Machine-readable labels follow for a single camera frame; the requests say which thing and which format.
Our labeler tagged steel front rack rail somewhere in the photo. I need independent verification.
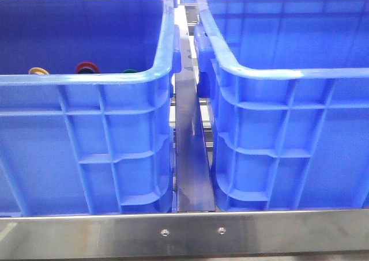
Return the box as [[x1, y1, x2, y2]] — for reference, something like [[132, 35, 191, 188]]
[[1, 209, 368, 259]]

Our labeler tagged blue plastic bin right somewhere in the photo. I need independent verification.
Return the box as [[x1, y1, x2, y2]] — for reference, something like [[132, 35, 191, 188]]
[[195, 0, 368, 211]]

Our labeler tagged red mushroom push button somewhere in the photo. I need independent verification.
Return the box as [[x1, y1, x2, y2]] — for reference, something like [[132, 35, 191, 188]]
[[76, 61, 100, 74]]

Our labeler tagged blue plastic bin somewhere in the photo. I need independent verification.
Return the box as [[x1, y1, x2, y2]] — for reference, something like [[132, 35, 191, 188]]
[[195, 0, 368, 211], [1, 0, 181, 217]]

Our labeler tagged steel divider rail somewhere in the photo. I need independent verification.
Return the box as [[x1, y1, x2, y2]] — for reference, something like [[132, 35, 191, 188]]
[[174, 33, 216, 213]]

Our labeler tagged green push button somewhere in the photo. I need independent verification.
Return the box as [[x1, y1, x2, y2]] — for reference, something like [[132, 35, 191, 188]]
[[123, 69, 137, 74]]

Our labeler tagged blue plastic bin left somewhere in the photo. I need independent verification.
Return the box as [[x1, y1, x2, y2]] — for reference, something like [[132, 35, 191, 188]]
[[1, 0, 181, 217]]

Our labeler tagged yellow mushroom push button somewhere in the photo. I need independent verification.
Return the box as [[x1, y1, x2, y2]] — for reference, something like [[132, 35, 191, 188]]
[[28, 67, 49, 75]]

